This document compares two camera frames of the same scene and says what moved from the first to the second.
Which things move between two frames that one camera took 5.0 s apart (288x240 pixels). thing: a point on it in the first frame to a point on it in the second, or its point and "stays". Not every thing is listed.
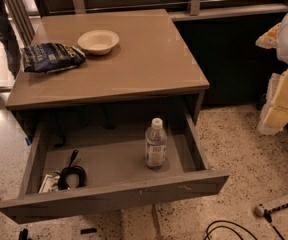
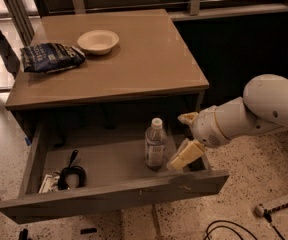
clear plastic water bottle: [155, 143] stays
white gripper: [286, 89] to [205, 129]
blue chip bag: [49, 57] stays
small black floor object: [88, 230] stays
